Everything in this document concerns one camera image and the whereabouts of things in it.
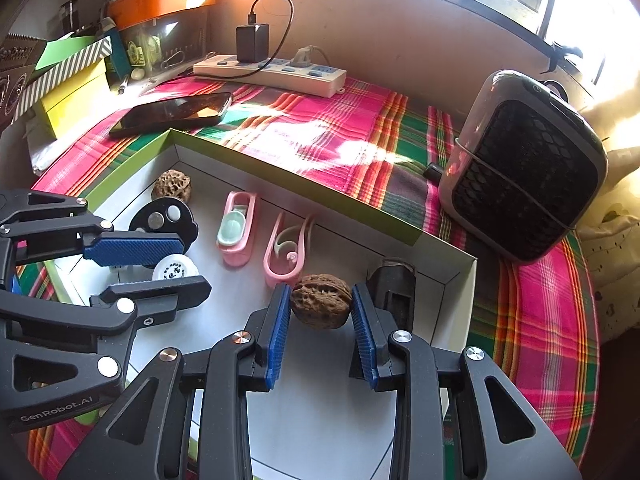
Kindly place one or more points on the grey portable heater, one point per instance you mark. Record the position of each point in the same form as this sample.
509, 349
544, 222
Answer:
525, 170

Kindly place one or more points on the pink plaid cloth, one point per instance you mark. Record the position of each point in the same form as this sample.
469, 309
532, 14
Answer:
530, 320

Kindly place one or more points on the black clamp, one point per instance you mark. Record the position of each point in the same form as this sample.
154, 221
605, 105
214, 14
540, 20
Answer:
562, 52

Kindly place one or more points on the glass tank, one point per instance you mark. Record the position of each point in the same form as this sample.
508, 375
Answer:
150, 45

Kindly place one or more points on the orange tray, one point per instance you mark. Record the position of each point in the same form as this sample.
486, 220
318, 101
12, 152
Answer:
160, 0

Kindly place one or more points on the white round bottle cap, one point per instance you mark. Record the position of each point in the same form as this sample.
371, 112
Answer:
175, 267

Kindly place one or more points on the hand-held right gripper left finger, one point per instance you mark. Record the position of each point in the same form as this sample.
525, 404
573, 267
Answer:
277, 335

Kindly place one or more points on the black smartphone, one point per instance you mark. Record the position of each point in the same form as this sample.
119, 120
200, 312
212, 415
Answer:
170, 112

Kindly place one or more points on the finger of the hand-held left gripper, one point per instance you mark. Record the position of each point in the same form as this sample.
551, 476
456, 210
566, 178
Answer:
135, 249
155, 292

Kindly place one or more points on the cream printed pillow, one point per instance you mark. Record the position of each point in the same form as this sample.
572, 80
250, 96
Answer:
620, 240

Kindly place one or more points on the black round gadget metal buttons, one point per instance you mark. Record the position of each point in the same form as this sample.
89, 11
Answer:
186, 222

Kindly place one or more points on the dark brown walnut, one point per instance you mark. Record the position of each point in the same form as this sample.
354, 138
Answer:
320, 300

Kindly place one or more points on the rough light brown walnut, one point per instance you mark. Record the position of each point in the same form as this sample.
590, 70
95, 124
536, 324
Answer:
171, 186

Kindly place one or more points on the white wall plug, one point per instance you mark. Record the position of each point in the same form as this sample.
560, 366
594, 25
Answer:
302, 55

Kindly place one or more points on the black rectangular gadget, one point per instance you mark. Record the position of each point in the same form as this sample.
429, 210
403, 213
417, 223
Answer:
395, 295

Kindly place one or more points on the green-rimmed cardboard box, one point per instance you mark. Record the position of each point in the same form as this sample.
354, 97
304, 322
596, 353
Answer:
340, 240

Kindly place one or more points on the striped box lid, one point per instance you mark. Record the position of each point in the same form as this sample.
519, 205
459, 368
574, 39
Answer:
65, 67

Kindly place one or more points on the white power strip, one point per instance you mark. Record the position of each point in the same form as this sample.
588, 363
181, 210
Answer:
280, 77

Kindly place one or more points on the black charger block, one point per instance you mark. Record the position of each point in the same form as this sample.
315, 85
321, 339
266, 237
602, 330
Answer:
252, 42

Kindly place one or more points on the pink clip with mint insert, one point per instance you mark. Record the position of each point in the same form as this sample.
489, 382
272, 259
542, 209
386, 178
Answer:
232, 225

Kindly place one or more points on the brown patterned box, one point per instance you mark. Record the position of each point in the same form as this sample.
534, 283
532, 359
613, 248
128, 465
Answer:
20, 75

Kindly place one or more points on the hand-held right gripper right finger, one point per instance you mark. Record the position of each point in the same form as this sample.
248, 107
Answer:
364, 335

